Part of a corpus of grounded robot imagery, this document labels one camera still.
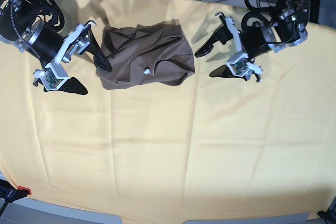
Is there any brown T-shirt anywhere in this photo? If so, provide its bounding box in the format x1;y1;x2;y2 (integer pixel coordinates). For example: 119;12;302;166
96;19;195;90

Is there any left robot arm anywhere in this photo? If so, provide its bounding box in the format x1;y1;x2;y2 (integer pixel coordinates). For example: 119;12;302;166
195;0;311;82

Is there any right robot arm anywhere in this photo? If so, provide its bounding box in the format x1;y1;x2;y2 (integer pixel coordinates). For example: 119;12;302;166
1;0;112;95

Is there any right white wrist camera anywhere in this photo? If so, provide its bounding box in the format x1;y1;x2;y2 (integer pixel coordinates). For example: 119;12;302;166
33;62;69;91

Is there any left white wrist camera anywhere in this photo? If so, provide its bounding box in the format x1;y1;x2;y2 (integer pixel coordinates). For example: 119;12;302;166
226;51;263;83

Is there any black clamp right corner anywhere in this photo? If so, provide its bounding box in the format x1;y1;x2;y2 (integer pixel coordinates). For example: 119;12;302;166
317;209;336;224

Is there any red and blue clamp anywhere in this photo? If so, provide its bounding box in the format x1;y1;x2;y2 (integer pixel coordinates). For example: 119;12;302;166
0;179;32;203

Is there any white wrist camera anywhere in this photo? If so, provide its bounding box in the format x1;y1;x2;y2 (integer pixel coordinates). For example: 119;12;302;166
33;62;69;91
226;51;263;83

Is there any yellow table cloth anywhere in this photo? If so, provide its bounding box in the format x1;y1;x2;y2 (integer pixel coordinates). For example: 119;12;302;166
0;0;336;221

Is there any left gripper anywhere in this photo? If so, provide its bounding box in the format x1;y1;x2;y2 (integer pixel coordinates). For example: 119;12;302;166
194;12;278;78

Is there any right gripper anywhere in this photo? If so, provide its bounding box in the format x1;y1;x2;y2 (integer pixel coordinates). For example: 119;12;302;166
19;20;112;95

